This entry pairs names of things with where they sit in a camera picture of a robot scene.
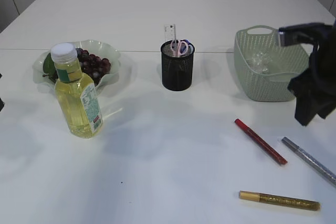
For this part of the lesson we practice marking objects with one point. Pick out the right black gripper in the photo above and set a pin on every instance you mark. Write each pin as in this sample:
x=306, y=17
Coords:
x=314, y=89

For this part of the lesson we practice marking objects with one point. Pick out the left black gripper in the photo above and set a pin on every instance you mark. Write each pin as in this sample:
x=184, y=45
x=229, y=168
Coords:
x=1, y=100

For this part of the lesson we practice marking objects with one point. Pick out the silver glitter pen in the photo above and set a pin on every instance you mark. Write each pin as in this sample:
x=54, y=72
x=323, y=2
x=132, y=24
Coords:
x=310, y=160

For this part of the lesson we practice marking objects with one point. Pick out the red glitter pen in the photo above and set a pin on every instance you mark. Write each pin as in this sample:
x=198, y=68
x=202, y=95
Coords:
x=261, y=143

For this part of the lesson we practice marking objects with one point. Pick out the clear plastic sheet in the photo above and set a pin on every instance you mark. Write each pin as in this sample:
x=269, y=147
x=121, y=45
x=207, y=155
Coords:
x=260, y=62

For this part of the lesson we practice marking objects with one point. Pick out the yellow oil bottle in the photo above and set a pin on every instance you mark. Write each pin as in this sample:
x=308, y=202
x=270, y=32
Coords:
x=76, y=92

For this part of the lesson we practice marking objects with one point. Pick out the purple grape bunch with leaf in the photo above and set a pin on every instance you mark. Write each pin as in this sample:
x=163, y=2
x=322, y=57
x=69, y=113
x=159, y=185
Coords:
x=94, y=66

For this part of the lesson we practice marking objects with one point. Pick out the gold glitter pen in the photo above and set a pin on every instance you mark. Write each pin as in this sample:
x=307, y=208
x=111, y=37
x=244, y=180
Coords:
x=280, y=201

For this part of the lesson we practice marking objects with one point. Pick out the blue scissors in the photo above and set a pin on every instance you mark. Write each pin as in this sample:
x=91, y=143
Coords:
x=189, y=47

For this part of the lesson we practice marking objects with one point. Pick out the pink purple scissors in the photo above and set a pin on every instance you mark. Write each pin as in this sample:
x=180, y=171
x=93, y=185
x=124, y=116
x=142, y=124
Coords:
x=179, y=48

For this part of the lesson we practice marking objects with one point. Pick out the clear plastic ruler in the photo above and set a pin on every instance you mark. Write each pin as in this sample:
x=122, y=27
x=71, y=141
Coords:
x=170, y=35

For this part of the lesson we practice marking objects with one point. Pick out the green woven plastic basket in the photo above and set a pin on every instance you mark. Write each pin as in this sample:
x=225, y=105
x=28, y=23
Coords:
x=287, y=62

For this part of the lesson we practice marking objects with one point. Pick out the translucent green wavy plate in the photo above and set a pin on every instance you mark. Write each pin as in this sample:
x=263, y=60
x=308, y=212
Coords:
x=101, y=49

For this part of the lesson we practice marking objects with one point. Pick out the black mesh pen holder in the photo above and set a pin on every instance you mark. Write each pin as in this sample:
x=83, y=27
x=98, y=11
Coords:
x=176, y=72

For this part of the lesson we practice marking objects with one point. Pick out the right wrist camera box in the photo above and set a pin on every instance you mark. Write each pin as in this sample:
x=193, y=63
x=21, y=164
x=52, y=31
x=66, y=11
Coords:
x=308, y=33

